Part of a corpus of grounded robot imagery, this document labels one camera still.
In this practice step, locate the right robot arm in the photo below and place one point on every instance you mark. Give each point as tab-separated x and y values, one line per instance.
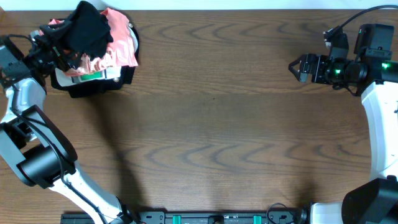
374	76

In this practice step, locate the white folded t-shirt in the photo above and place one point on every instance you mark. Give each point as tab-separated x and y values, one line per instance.
93	76

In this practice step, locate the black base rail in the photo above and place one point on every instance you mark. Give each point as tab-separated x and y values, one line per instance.
275	216

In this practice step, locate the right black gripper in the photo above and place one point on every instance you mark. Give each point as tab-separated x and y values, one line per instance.
320	61

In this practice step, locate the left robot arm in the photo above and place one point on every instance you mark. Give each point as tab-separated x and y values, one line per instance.
32	146

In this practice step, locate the black garment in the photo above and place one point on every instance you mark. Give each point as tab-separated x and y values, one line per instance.
84	31

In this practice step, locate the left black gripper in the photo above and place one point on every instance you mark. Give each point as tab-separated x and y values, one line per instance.
51	53

